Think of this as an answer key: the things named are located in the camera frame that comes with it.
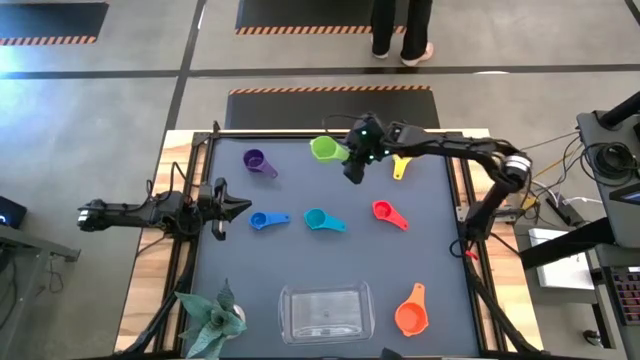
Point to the yellow measuring cup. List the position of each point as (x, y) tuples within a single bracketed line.
[(398, 170)]

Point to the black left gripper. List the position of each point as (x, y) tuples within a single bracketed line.
[(207, 207)]

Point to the black power strip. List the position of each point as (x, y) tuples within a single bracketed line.
[(560, 210)]

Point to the green artificial succulent plant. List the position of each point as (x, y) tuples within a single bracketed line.
[(210, 320)]

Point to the white box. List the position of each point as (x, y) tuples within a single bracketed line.
[(565, 275)]

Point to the white plant pot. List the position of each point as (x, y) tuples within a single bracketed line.
[(240, 314)]

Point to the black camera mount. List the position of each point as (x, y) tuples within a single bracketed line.
[(391, 354)]

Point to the black box device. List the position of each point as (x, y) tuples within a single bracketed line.
[(12, 212)]

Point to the green measuring cup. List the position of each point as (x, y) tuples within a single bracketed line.
[(325, 149)]

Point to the black caster wheel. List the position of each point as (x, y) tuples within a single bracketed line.
[(592, 337)]

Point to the purple measuring cup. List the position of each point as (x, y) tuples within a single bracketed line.
[(255, 160)]

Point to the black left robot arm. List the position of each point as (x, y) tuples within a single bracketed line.
[(125, 212)]

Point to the grey desk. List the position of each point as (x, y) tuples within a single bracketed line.
[(30, 245)]

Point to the grey table mat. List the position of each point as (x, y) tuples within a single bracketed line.
[(350, 260)]

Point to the red clip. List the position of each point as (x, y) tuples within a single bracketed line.
[(471, 255)]

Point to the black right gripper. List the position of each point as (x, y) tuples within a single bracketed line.
[(372, 142)]

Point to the black aluminium table frame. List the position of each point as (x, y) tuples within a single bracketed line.
[(280, 134)]

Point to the black flat bar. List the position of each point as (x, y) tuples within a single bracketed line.
[(565, 242)]

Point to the blue measuring cup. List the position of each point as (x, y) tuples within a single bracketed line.
[(258, 220)]

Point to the clear plastic basket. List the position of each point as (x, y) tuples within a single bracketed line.
[(325, 312)]

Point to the black keyboard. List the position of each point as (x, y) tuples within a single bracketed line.
[(627, 295)]

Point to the orange measuring cup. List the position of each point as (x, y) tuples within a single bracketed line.
[(410, 317)]

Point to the grey equipment cart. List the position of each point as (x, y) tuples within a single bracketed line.
[(590, 125)]

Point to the red measuring cup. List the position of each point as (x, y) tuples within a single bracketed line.
[(382, 210)]

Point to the person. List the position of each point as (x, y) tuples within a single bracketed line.
[(387, 25)]

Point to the black hazard-striped floor mat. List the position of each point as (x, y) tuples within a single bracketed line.
[(300, 15), (300, 107), (50, 20)]

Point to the black pole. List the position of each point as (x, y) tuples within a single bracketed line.
[(622, 110)]

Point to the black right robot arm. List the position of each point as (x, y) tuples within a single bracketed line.
[(450, 145)]

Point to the dark screen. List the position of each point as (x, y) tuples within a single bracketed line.
[(634, 195)]

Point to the teal measuring cup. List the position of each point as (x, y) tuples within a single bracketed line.
[(315, 218)]

